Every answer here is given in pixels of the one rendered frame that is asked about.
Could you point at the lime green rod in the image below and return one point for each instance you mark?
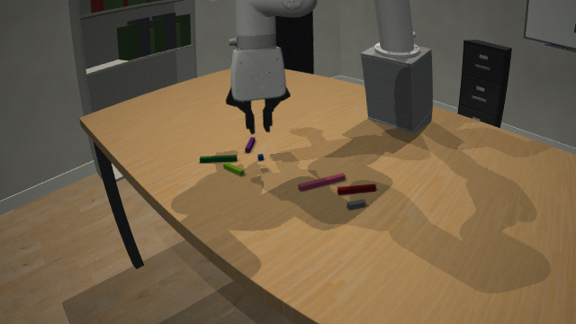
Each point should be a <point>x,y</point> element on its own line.
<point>234,169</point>

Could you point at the pink rod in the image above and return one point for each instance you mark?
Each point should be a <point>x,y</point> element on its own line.
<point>321,182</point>

